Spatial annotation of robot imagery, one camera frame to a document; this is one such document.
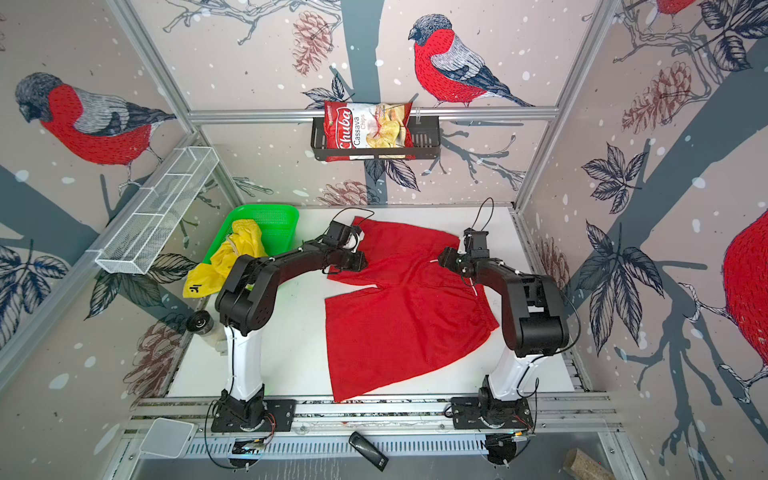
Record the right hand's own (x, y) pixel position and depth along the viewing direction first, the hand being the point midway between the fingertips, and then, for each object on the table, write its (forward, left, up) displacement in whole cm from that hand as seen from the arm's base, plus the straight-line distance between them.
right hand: (443, 261), depth 98 cm
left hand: (-1, +27, 0) cm, 27 cm away
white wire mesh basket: (-11, +79, +29) cm, 85 cm away
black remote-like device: (-52, +20, 0) cm, 56 cm away
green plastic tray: (+16, +63, -1) cm, 65 cm away
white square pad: (-52, +69, -1) cm, 86 cm away
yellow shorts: (-13, +74, +7) cm, 75 cm away
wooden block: (-53, -27, -2) cm, 59 cm away
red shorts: (-16, +8, -3) cm, 18 cm away
